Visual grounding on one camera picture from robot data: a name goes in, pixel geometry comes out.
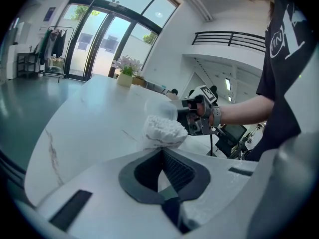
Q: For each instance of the cream pot with pale flowers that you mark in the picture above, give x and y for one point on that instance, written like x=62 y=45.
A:
x=125 y=78

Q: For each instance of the person's right hand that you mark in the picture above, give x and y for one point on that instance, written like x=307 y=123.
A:
x=197 y=108

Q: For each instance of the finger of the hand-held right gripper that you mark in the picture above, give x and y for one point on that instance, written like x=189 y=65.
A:
x=180 y=106

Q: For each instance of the black framed glass door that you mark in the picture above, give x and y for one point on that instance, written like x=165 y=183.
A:
x=99 y=46

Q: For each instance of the person's right forearm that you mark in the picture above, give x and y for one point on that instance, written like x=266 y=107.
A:
x=244 y=111

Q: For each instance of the white marble table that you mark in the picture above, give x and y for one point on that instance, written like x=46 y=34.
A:
x=99 y=113

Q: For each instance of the wall poster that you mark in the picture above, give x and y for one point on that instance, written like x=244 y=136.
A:
x=49 y=14

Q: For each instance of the clothes rack with garments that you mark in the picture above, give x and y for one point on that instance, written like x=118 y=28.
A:
x=56 y=46

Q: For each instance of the white cabinet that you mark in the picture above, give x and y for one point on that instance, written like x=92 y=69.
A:
x=12 y=63

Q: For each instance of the person's black printed shirt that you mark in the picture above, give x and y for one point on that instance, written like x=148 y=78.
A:
x=281 y=83

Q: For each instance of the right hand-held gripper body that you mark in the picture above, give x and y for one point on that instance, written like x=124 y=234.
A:
x=203 y=93

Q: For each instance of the clear plastic cup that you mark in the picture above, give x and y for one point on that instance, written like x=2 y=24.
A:
x=159 y=108

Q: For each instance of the large cardboard box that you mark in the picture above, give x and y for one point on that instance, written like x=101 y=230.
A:
x=139 y=81

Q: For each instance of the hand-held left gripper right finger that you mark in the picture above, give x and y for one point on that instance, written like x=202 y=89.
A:
x=224 y=190

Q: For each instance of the grey wrist band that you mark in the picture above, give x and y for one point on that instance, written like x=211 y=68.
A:
x=217 y=116

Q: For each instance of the black balcony railing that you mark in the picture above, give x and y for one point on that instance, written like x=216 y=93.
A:
x=229 y=40

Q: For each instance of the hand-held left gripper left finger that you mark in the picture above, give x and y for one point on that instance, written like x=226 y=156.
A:
x=104 y=195

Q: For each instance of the black low shelf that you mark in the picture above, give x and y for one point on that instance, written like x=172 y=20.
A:
x=27 y=66

